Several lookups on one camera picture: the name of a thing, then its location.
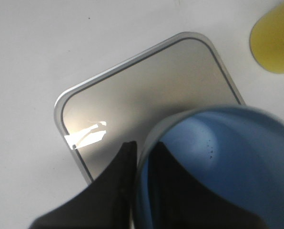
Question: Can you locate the silver digital kitchen scale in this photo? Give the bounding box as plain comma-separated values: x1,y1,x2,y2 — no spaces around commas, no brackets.
54,31,244,183

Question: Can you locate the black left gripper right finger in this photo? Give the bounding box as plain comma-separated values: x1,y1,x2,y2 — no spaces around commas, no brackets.
148,142,266,229

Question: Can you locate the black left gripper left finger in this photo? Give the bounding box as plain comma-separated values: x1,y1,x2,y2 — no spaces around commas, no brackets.
30,141,137,229

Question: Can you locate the light blue plastic cup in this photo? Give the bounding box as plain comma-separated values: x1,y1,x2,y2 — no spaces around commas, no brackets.
132,106,284,229

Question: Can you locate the yellow squeeze bottle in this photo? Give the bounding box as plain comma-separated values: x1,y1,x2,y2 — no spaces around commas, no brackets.
250,2,284,74

